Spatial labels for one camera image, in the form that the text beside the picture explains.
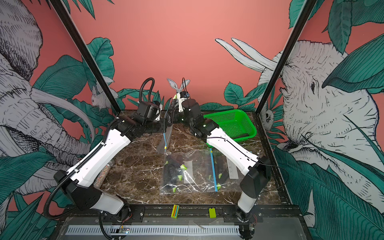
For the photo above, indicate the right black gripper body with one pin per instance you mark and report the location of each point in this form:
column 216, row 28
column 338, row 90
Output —
column 183, row 119

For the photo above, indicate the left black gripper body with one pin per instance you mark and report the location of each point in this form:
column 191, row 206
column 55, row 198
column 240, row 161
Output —
column 156, row 127

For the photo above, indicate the clear zip bag blue zipper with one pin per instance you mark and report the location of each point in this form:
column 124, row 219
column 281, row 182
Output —
column 235, row 175

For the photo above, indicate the dark purple eggplant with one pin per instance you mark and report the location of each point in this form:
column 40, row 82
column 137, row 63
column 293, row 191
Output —
column 222, row 174

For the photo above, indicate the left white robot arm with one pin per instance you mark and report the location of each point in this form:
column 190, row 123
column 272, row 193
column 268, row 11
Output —
column 77, row 183

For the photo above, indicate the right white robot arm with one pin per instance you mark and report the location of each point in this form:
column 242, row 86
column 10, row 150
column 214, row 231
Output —
column 256, row 170

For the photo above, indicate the green plastic basket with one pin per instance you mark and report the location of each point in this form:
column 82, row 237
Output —
column 235, row 123

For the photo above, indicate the green small block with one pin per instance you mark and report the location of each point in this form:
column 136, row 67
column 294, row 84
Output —
column 212, row 213

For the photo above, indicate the striped colour block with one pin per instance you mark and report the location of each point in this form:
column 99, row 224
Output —
column 175, row 211

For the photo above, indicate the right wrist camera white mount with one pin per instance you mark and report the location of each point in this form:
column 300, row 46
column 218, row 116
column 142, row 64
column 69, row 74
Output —
column 181, row 97

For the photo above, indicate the left black frame post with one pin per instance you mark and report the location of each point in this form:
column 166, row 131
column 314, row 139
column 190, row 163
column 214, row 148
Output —
column 71, row 28

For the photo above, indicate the black frame post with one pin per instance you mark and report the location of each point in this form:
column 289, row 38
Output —
column 296, row 32
column 71, row 28

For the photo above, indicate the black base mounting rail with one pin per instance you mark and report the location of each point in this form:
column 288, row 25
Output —
column 138, row 213

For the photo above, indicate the white perforated rail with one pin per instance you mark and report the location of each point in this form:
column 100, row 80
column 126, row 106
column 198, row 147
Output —
column 161, row 230

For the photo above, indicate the right black frame post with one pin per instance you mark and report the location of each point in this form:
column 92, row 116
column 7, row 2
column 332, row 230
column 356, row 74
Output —
column 296, row 32

